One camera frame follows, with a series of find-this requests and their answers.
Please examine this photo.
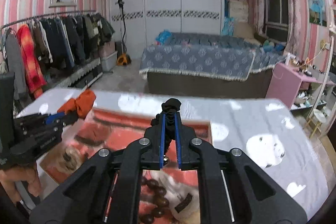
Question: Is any row of hanging clothes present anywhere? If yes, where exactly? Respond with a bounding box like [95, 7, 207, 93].
[0, 13, 116, 101]

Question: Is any white standing mirror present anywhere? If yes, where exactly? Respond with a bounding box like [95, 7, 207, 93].
[310, 5, 336, 135]

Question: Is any blue cloth bundle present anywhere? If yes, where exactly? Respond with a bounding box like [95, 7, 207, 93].
[262, 40, 286, 52]

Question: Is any window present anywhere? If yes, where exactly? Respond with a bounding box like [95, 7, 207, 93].
[263, 0, 289, 42]

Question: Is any person's left hand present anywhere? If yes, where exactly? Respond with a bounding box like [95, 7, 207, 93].
[0, 161, 42, 205]

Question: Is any blue plastic bag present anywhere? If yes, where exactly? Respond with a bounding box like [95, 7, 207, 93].
[156, 29, 172, 45]

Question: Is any metal clothes rack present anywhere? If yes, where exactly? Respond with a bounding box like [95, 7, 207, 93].
[0, 10, 97, 30]

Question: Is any grey polar bear blanket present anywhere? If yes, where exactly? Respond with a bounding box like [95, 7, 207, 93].
[16, 88, 330, 219]

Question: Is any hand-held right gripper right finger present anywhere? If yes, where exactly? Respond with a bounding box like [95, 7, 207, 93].
[176, 112, 307, 224]

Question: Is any orange scrunchie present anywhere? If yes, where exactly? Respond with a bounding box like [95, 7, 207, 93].
[56, 89, 96, 119]

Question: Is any white round stool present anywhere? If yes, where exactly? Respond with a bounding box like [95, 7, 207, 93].
[306, 108, 330, 139]

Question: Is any pink patterned curtain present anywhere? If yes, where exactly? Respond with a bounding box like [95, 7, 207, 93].
[252, 0, 265, 35]
[283, 0, 313, 62]

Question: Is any bed with blue patterned cover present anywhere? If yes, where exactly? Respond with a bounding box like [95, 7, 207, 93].
[139, 31, 286, 98]

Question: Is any blue hanging cloth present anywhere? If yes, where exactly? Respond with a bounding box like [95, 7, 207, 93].
[222, 0, 235, 35]

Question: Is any beige tray with red lining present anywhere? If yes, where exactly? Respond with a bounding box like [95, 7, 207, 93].
[36, 106, 213, 224]

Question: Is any black hair tie with bell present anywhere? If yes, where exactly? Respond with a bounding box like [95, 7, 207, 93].
[151, 98, 181, 164]

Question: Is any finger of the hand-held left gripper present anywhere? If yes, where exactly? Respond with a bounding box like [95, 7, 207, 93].
[43, 111, 80, 127]

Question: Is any beige furry scrunchie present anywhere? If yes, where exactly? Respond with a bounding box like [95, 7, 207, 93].
[56, 147, 80, 170]

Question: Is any wooden bead bracelet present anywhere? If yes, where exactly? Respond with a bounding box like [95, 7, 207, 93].
[139, 176, 175, 224]

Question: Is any couple wall poster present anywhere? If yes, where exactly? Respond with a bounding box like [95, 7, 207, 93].
[306, 0, 327, 28]

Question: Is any pink shelf unit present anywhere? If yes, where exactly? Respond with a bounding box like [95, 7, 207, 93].
[265, 63, 336, 109]

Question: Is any pink storage box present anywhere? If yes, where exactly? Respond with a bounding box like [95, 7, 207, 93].
[100, 42, 116, 63]

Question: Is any garment steamer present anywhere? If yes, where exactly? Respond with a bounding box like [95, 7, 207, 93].
[115, 0, 132, 66]

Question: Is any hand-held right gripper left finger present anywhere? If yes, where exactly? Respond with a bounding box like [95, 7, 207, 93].
[29, 112, 166, 224]

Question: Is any yellow plush hair clip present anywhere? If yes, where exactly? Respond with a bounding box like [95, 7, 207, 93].
[157, 172, 198, 224]

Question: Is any grey storage box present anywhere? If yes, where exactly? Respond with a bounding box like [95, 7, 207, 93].
[101, 52, 118, 72]

